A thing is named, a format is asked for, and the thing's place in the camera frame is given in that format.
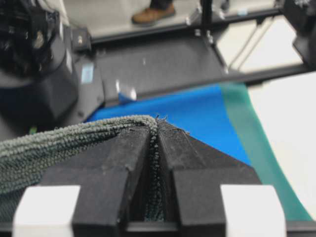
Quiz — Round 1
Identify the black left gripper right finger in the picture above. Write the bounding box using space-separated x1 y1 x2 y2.
158 120 286 237

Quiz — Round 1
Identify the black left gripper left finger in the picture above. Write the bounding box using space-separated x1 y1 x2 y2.
13 127 151 237

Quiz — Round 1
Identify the grey microfibre towel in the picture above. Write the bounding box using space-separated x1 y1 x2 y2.
0 115 166 223

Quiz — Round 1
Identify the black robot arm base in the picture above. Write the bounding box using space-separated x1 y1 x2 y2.
0 0 104 134

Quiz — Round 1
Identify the blue table mat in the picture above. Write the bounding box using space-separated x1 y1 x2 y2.
88 85 250 164

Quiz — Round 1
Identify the brown shoe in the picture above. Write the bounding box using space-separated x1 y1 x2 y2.
131 4 176 25

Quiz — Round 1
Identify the black aluminium frame rail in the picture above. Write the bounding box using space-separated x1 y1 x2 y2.
71 0 316 104

